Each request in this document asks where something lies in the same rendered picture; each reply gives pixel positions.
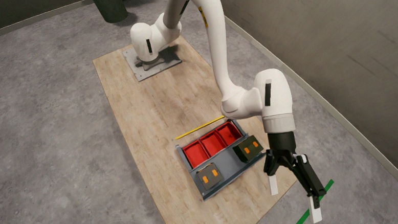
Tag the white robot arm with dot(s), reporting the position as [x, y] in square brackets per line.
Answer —
[270, 97]

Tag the dark green box with orange grips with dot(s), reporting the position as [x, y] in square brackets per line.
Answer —
[248, 148]

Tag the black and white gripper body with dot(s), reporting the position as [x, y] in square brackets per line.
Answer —
[285, 145]

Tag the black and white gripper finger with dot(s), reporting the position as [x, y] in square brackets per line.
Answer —
[309, 180]
[270, 167]

